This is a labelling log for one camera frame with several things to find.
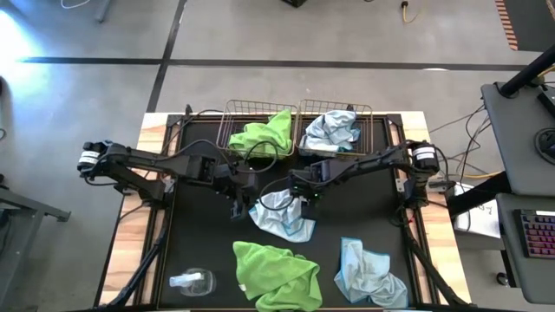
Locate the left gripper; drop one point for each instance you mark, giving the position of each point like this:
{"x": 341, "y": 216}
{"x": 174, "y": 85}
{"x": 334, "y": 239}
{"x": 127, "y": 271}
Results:
{"x": 238, "y": 180}

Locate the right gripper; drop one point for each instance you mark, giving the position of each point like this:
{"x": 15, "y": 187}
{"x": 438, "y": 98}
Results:
{"x": 305, "y": 184}

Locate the light blue microfiber towel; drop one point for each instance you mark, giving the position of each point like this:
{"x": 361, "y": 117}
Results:
{"x": 282, "y": 221}
{"x": 368, "y": 277}
{"x": 329, "y": 130}

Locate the green microfiber towel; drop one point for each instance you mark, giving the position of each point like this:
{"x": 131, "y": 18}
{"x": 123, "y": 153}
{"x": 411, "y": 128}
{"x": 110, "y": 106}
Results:
{"x": 277, "y": 273}
{"x": 264, "y": 134}

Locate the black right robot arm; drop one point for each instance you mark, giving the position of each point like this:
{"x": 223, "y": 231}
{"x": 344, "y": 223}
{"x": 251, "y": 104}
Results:
{"x": 368, "y": 162}

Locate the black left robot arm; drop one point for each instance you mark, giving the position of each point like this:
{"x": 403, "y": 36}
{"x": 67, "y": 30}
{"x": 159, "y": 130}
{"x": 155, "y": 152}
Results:
{"x": 143, "y": 158}

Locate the black table mat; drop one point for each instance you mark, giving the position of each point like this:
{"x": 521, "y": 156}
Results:
{"x": 208, "y": 242}

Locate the clear spray bottle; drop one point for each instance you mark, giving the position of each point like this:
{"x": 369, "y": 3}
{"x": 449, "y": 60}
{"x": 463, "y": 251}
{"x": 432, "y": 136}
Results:
{"x": 195, "y": 281}

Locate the grey power adapter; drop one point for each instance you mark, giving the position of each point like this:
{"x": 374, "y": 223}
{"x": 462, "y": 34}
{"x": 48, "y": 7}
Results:
{"x": 440, "y": 185}

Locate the white box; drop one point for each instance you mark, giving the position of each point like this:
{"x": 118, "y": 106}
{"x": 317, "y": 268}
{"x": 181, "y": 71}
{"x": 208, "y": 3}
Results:
{"x": 481, "y": 216}

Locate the grey metal table leg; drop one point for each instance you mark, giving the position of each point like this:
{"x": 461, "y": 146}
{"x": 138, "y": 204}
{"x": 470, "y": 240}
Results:
{"x": 26, "y": 208}

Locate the grey desk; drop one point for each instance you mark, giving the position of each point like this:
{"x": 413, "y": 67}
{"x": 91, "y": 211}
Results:
{"x": 516, "y": 130}

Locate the backlit keyboard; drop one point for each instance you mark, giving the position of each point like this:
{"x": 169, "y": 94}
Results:
{"x": 537, "y": 234}

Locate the round black object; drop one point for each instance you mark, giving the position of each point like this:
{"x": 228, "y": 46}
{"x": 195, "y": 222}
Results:
{"x": 547, "y": 145}

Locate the black pole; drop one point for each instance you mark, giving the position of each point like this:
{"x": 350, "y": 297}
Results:
{"x": 526, "y": 71}

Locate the black floor mat orange stripes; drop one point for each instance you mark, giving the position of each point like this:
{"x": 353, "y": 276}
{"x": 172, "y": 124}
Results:
{"x": 529, "y": 21}

